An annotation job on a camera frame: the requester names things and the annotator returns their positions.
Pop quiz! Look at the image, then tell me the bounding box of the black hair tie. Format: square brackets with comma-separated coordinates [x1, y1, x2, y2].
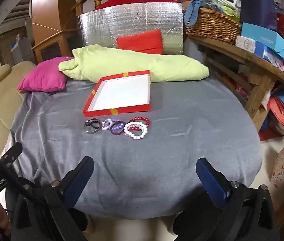
[84, 118, 102, 129]

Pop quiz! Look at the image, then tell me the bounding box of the grey metal bangle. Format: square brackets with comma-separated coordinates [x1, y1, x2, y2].
[83, 118, 102, 134]

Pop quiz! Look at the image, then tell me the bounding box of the clear pink crystal bracelet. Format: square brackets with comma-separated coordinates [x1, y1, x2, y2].
[101, 118, 114, 131]

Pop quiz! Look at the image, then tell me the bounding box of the purple bead bracelet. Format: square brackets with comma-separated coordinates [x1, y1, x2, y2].
[109, 118, 126, 135]

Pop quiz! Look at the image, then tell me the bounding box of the dark maroon bangle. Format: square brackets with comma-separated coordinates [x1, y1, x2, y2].
[110, 121, 126, 136]

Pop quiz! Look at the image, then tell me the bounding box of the red bead bracelet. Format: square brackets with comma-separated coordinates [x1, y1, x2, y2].
[128, 116, 151, 131]

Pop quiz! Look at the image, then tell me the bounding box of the white bead bracelet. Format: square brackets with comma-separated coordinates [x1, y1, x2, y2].
[123, 121, 149, 140]

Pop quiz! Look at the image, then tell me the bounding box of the red shallow jewelry box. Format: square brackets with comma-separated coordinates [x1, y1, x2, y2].
[82, 70, 151, 117]

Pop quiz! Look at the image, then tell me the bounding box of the beige leather sofa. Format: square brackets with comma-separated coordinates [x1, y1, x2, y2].
[0, 61, 36, 155]

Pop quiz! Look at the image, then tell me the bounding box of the grey bed blanket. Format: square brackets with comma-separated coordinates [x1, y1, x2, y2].
[11, 77, 262, 219]

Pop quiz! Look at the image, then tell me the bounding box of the magenta cushion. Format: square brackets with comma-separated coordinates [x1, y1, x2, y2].
[17, 57, 73, 93]

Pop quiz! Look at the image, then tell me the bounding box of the wooden side table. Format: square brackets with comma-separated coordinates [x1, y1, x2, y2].
[188, 35, 284, 130]

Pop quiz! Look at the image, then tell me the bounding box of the light green pillow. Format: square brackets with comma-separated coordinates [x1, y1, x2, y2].
[58, 44, 209, 83]

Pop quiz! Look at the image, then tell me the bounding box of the white patterned box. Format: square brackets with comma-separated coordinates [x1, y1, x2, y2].
[235, 35, 256, 54]

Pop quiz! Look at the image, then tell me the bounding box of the brown wooden cabinet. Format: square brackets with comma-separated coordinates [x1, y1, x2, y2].
[30, 0, 77, 63]

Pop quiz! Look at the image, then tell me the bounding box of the light blue flat box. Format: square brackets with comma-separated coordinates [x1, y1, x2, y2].
[241, 23, 284, 59]

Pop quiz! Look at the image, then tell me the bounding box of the red cushion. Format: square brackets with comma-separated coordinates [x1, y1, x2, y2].
[116, 30, 164, 54]

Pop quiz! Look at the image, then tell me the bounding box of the wicker basket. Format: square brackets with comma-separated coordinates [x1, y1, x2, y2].
[185, 7, 242, 45]

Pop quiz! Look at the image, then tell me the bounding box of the blue cloth in basket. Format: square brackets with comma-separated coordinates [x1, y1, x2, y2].
[184, 0, 222, 26]

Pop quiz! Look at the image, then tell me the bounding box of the navy blue bag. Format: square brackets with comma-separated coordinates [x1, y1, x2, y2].
[240, 0, 277, 31]

